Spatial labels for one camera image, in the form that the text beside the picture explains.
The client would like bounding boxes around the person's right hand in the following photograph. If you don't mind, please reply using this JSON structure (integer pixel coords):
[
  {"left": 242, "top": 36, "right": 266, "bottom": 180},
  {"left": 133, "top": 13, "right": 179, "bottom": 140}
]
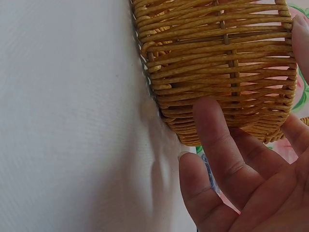
[{"left": 178, "top": 14, "right": 309, "bottom": 232}]

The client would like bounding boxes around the brown wicker basket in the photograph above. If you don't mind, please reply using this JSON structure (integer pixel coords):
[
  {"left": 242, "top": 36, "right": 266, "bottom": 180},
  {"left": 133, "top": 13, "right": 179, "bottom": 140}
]
[{"left": 129, "top": 0, "right": 309, "bottom": 147}]

